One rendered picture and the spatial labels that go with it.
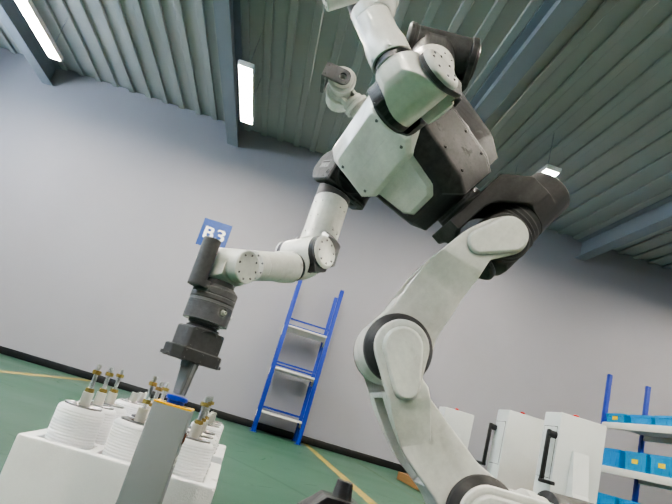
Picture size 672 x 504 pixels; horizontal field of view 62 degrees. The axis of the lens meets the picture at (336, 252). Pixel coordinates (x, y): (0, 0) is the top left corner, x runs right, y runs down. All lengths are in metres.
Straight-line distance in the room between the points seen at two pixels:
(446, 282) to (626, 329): 8.27
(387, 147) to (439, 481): 0.69
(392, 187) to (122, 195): 7.17
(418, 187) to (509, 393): 7.26
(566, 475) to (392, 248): 5.01
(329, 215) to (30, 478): 0.82
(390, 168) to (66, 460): 0.87
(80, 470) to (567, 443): 3.04
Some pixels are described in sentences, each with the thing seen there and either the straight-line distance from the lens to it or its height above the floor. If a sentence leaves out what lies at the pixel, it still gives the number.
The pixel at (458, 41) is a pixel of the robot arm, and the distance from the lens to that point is 1.21.
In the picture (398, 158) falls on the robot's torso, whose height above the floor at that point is 0.92.
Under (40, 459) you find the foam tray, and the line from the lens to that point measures 1.25.
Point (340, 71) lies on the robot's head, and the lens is 1.31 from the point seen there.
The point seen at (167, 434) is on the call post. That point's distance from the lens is 1.07.
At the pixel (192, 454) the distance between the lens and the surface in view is 1.23.
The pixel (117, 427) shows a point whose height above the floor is 0.23.
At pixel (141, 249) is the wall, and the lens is 8.00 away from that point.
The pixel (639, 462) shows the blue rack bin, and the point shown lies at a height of 0.89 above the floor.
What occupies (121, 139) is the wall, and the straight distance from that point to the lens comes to 8.62.
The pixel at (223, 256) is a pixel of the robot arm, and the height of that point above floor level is 0.60.
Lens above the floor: 0.37
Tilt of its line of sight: 16 degrees up
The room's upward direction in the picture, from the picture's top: 17 degrees clockwise
